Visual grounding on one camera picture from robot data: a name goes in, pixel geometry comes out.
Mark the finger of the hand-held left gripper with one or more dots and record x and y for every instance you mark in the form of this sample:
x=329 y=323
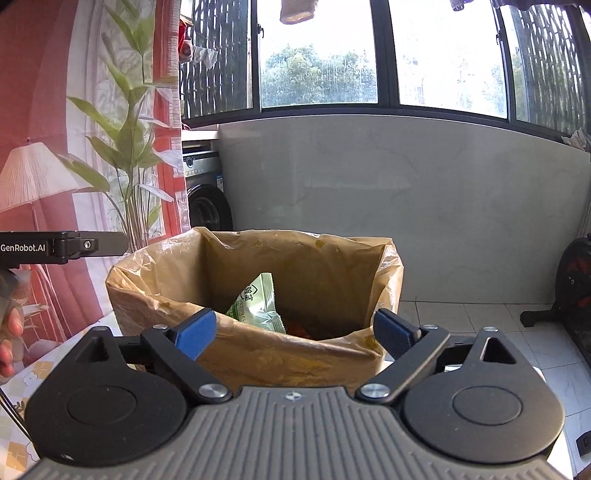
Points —
x=92 y=243

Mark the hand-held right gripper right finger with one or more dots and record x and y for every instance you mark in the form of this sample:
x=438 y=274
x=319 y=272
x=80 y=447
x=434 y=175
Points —
x=392 y=332

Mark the person's left hand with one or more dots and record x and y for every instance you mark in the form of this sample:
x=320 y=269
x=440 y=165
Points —
x=9 y=325

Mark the light green snack packet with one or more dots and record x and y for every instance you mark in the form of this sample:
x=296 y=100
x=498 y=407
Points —
x=256 y=300

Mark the plastic cardboard box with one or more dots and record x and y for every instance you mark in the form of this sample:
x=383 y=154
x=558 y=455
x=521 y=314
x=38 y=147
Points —
x=152 y=281

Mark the black exercise bike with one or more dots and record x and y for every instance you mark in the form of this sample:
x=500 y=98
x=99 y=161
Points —
x=572 y=286

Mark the crumpled white rag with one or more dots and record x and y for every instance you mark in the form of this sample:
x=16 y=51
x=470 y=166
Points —
x=579 y=138

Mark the white hanging cloth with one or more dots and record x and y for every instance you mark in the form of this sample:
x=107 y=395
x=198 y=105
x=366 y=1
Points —
x=205 y=57

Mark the grey hanging garment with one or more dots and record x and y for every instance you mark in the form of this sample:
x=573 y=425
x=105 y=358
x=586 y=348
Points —
x=461 y=4

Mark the printed plant curtain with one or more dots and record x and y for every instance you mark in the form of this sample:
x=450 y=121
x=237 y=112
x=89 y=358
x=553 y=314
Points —
x=46 y=92

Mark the grey washing machine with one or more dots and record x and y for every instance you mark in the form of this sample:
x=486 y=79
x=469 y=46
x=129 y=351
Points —
x=203 y=184

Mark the beige hanging garment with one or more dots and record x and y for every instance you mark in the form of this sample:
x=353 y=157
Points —
x=298 y=11

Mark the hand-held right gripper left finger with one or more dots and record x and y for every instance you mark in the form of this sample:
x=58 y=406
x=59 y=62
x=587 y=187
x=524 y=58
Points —
x=194 y=332

